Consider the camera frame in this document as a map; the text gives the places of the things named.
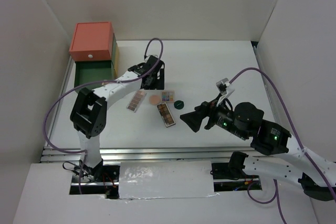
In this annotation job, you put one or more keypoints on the dark green round compact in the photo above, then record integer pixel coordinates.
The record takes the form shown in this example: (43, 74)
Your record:
(179, 104)

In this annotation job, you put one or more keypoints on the brown eyeshadow palette silver case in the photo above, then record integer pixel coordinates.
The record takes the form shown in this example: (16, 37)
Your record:
(166, 115)

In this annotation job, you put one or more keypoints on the bare peach makeup puff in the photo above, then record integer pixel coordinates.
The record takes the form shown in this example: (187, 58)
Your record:
(154, 99)

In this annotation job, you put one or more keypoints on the coral top drawer box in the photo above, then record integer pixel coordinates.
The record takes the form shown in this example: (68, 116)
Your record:
(92, 41)

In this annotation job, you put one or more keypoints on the white foil-edged cover panel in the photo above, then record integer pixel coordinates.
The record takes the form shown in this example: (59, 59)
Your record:
(174, 179)

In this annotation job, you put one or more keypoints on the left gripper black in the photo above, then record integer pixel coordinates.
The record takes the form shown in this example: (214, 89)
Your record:
(158, 84)

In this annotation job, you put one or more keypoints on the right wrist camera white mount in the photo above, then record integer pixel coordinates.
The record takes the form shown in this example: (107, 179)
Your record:
(225, 88)

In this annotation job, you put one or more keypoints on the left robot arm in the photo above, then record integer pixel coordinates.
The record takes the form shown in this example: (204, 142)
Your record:
(89, 113)

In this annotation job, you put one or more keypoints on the long pink-brown eyeshadow palette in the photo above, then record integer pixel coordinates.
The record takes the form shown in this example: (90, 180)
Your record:
(136, 101)

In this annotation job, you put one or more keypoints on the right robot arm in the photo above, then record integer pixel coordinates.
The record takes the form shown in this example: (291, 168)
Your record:
(304, 169)

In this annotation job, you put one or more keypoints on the green drawer box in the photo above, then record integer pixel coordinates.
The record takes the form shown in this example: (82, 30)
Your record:
(95, 70)

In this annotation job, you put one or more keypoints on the colourful square eyeshadow palette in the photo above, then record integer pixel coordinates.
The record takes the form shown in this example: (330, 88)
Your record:
(168, 96)

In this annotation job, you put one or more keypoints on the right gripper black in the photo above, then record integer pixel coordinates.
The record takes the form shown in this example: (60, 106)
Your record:
(207, 108)

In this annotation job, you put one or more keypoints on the aluminium table rail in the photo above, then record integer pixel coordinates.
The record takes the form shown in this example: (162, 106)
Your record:
(110, 155)

